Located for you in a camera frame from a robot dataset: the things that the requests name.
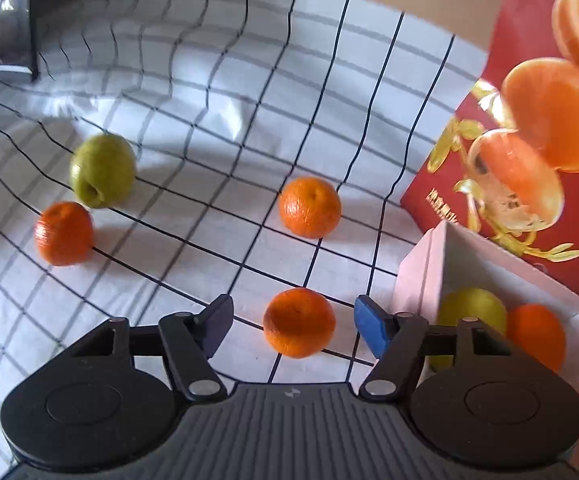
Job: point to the red snack bag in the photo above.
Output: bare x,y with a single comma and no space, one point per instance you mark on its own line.
506,164

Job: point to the far right mandarin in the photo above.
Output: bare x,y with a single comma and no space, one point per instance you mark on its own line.
310,207

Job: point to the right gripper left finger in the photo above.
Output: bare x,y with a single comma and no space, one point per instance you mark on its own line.
189,341

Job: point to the green apple on cloth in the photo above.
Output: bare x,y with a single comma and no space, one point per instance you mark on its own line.
102,170

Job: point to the mandarin beside green apple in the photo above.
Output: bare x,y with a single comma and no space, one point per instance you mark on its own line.
64,234

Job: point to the large orange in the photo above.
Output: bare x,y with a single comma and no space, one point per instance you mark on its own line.
539,332

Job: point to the pink cardboard box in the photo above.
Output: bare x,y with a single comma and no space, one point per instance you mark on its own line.
451,257

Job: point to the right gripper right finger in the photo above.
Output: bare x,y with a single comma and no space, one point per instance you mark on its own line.
396,341

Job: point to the large front mandarin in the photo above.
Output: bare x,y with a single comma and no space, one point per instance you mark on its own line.
299,323

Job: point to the white checkered tablecloth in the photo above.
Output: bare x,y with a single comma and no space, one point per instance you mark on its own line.
224,102

